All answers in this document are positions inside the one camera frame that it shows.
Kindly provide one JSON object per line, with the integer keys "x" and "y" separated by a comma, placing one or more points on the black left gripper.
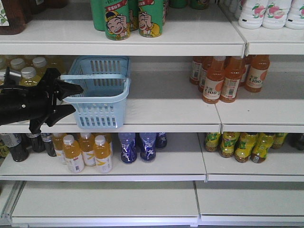
{"x": 41, "y": 106}

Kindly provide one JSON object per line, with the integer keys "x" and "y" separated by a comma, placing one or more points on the light blue plastic basket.
{"x": 105, "y": 81}

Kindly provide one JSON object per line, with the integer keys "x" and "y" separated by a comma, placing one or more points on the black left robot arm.
{"x": 12, "y": 100}

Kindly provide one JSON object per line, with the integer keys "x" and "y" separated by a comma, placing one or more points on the dark tea bottle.
{"x": 36, "y": 142}
{"x": 48, "y": 143}
{"x": 14, "y": 143}

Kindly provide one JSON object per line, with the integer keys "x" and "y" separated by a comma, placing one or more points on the pale green juice bottle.
{"x": 41, "y": 64}
{"x": 29, "y": 77}

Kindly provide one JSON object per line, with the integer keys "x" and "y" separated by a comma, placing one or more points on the orange juice bottle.
{"x": 86, "y": 142}
{"x": 73, "y": 154}
{"x": 102, "y": 153}

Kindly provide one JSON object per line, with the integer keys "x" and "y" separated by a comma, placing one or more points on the blue sports drink bottle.
{"x": 161, "y": 140}
{"x": 128, "y": 147}
{"x": 148, "y": 149}

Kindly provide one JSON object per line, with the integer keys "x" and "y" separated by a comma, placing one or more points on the green cartoon tea can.
{"x": 150, "y": 18}
{"x": 116, "y": 17}

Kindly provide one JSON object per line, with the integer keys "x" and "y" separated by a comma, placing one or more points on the brown tea bottle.
{"x": 12, "y": 18}

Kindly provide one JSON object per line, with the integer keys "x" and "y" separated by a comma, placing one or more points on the white store shelving unit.
{"x": 161, "y": 172}

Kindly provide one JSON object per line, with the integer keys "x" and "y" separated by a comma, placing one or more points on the orange C100 drink bottle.
{"x": 257, "y": 73}
{"x": 233, "y": 75}
{"x": 214, "y": 81}

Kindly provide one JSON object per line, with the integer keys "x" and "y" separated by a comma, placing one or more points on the yellow lemon tea bottle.
{"x": 212, "y": 141}
{"x": 279, "y": 140}
{"x": 245, "y": 145}
{"x": 227, "y": 146}
{"x": 262, "y": 146}

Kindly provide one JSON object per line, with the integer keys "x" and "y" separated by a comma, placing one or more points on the white peach drink bottle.
{"x": 252, "y": 14}
{"x": 295, "y": 16}
{"x": 276, "y": 14}

